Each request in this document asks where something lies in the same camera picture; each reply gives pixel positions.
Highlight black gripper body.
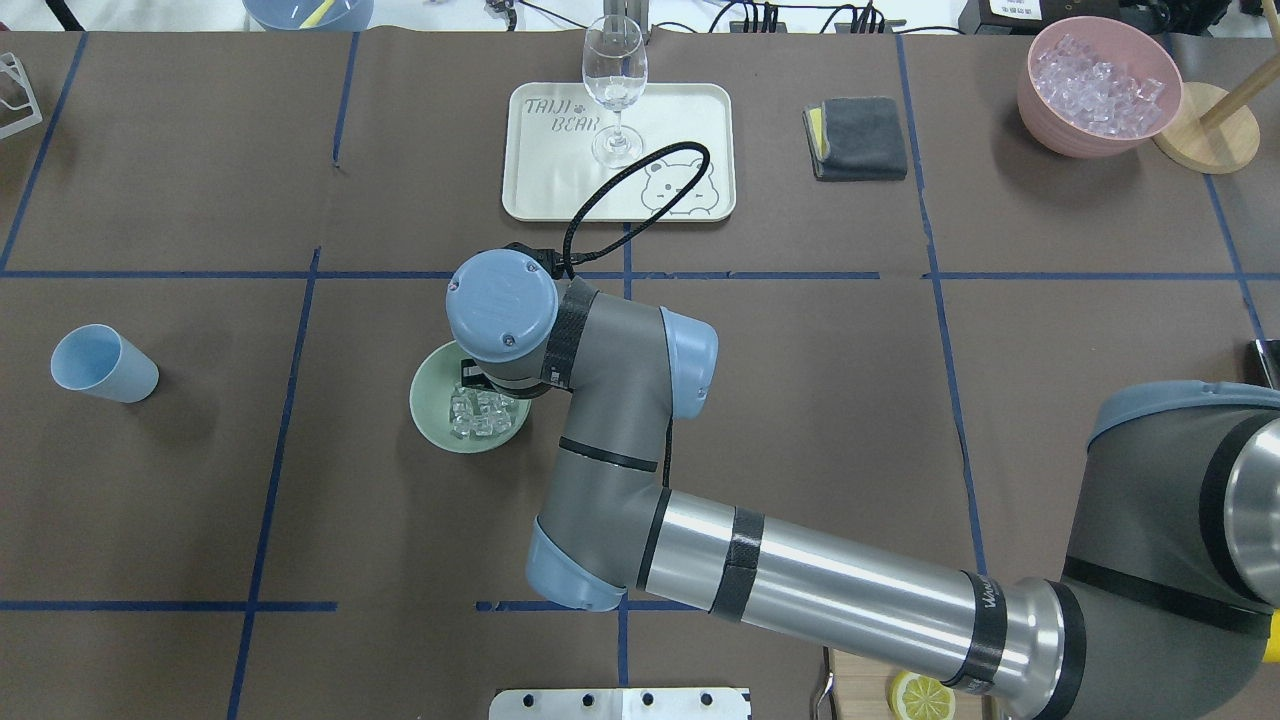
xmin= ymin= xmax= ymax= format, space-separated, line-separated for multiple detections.
xmin=460 ymin=357 xmax=521 ymax=398

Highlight green bowl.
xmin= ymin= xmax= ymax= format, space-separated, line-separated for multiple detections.
xmin=410 ymin=342 xmax=532 ymax=454

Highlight light blue cup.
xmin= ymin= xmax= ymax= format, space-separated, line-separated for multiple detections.
xmin=50 ymin=324 xmax=159 ymax=404

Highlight metal ice scoop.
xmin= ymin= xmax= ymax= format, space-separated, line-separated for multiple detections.
xmin=1253 ymin=340 xmax=1280 ymax=389

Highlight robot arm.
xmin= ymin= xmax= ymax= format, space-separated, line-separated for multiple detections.
xmin=435 ymin=272 xmax=1251 ymax=717

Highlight ice cubes in green bowl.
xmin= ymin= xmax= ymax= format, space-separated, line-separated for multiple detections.
xmin=449 ymin=384 xmax=516 ymax=439

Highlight blue bowl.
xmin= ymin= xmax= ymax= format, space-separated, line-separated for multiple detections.
xmin=242 ymin=1 xmax=376 ymax=32

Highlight pink bowl with ice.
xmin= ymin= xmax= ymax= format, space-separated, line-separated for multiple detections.
xmin=1018 ymin=15 xmax=1183 ymax=158

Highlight wine glass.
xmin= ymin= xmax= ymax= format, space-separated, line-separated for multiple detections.
xmin=581 ymin=14 xmax=648 ymax=169

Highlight yellow plastic fork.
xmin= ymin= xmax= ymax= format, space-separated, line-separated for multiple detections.
xmin=298 ymin=0 xmax=335 ymax=29

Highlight grey yellow cloth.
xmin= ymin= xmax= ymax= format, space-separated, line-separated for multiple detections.
xmin=803 ymin=96 xmax=908 ymax=182

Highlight wooden cutting board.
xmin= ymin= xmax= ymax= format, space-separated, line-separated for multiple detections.
xmin=829 ymin=650 xmax=900 ymax=719

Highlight lemon half slice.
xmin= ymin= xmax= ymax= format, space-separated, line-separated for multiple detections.
xmin=886 ymin=671 xmax=957 ymax=720

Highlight wooden mug tree stand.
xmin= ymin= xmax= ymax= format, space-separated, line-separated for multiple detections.
xmin=1155 ymin=53 xmax=1279 ymax=174

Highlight black camera cable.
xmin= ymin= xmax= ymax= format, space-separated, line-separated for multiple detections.
xmin=506 ymin=142 xmax=712 ymax=281

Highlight white camera stand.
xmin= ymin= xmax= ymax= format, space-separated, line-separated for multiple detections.
xmin=488 ymin=687 xmax=753 ymax=719

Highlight white wire cup rack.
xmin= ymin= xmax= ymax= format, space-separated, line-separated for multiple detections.
xmin=1 ymin=53 xmax=44 ymax=140

